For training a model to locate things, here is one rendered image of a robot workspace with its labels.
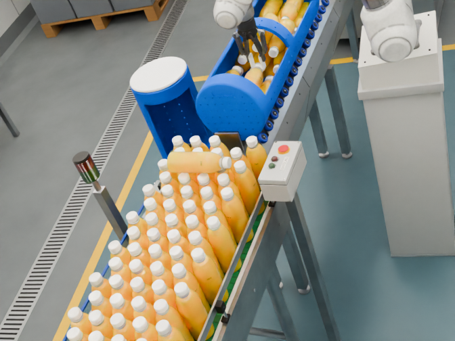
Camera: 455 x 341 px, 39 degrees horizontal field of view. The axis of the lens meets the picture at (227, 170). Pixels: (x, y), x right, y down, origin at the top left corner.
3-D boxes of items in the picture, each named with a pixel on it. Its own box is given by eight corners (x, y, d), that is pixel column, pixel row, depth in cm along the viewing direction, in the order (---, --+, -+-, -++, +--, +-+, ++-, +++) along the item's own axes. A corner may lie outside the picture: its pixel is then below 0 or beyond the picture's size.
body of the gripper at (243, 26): (256, 11, 248) (263, 32, 253) (236, 13, 251) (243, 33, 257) (250, 21, 243) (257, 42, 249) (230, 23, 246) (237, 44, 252)
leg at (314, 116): (330, 152, 385) (309, 64, 346) (328, 158, 382) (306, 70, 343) (320, 151, 388) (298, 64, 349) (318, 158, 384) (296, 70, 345)
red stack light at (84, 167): (97, 161, 229) (93, 152, 227) (89, 173, 225) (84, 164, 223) (82, 160, 232) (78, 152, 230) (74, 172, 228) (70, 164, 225)
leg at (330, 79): (353, 152, 379) (334, 63, 340) (351, 159, 376) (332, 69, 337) (343, 152, 382) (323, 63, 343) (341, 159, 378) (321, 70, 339)
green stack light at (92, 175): (103, 171, 232) (97, 161, 229) (95, 183, 228) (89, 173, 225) (89, 170, 235) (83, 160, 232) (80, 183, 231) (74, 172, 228)
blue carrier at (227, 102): (325, 22, 309) (313, -33, 292) (272, 141, 252) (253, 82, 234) (269, 27, 322) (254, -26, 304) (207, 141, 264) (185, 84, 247)
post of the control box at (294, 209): (341, 341, 287) (293, 177, 225) (339, 348, 285) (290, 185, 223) (332, 339, 289) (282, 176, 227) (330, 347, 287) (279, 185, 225)
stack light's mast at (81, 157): (110, 183, 236) (91, 150, 226) (101, 195, 232) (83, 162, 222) (95, 183, 239) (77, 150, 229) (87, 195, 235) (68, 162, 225)
